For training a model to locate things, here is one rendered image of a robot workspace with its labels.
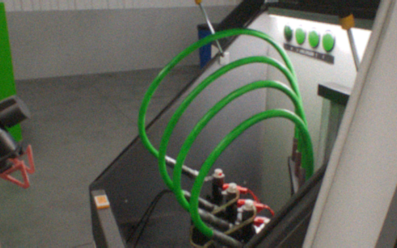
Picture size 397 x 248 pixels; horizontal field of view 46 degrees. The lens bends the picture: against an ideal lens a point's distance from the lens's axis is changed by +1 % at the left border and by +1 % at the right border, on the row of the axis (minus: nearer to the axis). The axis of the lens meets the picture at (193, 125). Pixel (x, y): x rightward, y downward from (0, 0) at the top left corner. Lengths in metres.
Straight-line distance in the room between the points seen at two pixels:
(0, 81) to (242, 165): 3.07
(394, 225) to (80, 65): 7.13
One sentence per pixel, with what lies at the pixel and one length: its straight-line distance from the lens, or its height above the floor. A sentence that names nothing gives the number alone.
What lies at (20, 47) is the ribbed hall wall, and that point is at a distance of 7.42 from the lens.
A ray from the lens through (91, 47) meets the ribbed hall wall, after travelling 7.59.
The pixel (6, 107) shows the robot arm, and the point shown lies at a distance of 1.27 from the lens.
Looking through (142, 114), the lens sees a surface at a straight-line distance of 0.95.
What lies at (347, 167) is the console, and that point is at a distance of 0.69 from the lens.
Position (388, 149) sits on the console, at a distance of 0.64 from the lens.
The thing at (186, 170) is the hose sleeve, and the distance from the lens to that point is 1.02.
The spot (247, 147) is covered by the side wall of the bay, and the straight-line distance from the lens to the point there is 1.43.
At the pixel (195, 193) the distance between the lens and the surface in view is 0.77.
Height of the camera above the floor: 1.53
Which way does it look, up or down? 18 degrees down
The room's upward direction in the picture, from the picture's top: straight up
